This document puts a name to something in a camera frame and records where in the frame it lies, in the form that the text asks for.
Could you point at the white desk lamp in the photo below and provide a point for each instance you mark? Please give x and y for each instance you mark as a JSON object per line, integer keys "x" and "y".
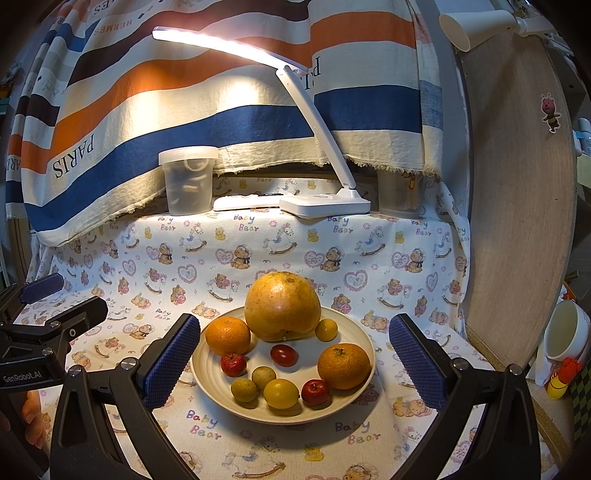
{"x": 323, "y": 205}

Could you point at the white cone lamp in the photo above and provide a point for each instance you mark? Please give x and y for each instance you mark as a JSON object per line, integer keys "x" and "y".
{"x": 461, "y": 27}

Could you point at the small red apple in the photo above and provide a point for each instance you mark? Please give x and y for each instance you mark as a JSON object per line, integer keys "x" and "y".
{"x": 233, "y": 364}
{"x": 316, "y": 393}

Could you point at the translucent plastic cup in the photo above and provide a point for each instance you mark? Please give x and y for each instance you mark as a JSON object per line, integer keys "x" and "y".
{"x": 397, "y": 194}

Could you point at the striped cloth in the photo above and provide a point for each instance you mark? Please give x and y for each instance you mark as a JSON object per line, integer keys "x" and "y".
{"x": 184, "y": 120}

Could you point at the cream plate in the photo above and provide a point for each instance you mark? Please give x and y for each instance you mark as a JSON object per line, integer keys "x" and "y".
{"x": 210, "y": 369}

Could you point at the clear plastic container with lid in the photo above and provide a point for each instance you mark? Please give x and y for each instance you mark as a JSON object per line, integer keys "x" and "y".
{"x": 187, "y": 184}

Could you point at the round wooden board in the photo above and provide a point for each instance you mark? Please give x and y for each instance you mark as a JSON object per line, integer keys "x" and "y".
{"x": 508, "y": 207}

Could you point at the large yellow grapefruit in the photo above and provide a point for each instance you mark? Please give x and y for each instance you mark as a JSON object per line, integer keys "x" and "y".
{"x": 282, "y": 304}

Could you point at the white bottle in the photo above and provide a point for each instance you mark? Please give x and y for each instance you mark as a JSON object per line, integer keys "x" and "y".
{"x": 584, "y": 138}

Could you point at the small yellow citrus fruit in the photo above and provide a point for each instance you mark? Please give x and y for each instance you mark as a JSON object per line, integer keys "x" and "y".
{"x": 281, "y": 393}
{"x": 327, "y": 330}

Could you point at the cartoon sticker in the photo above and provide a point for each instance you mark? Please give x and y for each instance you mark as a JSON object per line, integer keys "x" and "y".
{"x": 550, "y": 113}

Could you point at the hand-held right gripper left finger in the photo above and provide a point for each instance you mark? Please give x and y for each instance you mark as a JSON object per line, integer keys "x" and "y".
{"x": 173, "y": 360}

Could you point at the red cherry tomato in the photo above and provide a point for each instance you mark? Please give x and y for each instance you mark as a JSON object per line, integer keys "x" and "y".
{"x": 283, "y": 355}

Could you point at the person's left hand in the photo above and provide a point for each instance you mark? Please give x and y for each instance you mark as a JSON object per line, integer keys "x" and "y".
{"x": 32, "y": 415}

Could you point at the small green fruit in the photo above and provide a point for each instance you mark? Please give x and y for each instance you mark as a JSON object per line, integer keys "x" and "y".
{"x": 263, "y": 376}
{"x": 244, "y": 390}

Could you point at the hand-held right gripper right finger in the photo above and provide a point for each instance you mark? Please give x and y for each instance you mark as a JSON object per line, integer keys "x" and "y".
{"x": 415, "y": 364}

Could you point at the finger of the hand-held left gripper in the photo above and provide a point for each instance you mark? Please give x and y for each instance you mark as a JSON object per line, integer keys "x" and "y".
{"x": 83, "y": 311}
{"x": 41, "y": 286}

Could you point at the orange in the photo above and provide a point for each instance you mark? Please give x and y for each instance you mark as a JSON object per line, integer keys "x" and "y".
{"x": 344, "y": 367}
{"x": 227, "y": 335}

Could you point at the yellow toy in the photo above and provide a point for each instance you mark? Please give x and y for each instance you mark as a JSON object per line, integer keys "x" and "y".
{"x": 563, "y": 378}

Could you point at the white remote control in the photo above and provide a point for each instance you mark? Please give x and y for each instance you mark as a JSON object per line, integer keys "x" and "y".
{"x": 244, "y": 202}

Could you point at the white mug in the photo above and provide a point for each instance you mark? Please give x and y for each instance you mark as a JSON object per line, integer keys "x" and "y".
{"x": 565, "y": 330}

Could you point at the bear printed cloth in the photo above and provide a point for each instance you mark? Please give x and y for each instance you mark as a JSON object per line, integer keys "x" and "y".
{"x": 277, "y": 249}

